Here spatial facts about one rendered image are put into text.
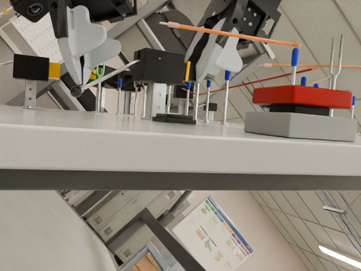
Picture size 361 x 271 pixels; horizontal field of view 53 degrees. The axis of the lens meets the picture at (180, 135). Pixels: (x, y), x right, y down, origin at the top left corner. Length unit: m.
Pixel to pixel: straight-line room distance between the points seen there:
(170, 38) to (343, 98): 1.34
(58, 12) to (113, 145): 0.31
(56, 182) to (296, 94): 0.19
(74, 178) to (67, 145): 0.15
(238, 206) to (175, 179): 8.54
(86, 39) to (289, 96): 0.27
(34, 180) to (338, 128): 0.22
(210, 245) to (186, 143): 8.59
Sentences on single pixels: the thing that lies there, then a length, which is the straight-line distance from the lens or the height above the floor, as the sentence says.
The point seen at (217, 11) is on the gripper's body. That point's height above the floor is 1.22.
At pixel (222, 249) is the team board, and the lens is 8.89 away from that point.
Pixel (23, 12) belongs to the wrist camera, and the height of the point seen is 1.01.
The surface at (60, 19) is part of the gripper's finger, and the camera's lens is 0.46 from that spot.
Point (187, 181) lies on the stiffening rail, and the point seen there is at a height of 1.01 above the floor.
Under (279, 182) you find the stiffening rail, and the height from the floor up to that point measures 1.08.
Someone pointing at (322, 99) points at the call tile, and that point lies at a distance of 0.26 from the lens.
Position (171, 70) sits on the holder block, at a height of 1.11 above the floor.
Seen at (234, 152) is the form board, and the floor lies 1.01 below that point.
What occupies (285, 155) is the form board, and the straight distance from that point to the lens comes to 0.20.
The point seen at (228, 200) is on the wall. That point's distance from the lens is 8.72.
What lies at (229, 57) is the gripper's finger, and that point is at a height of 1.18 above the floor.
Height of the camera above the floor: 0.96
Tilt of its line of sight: 13 degrees up
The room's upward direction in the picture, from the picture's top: 50 degrees clockwise
